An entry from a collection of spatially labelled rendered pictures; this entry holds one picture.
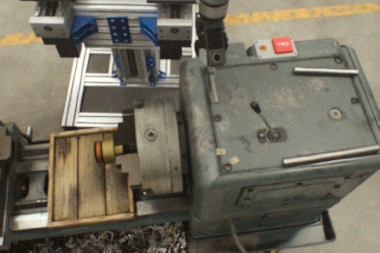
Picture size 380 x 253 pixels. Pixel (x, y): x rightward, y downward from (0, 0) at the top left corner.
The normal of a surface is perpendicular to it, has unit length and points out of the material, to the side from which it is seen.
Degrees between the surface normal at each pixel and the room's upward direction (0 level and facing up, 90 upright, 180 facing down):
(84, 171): 0
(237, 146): 0
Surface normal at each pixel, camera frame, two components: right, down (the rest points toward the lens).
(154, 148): 0.07, -0.05
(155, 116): 0.00, -0.62
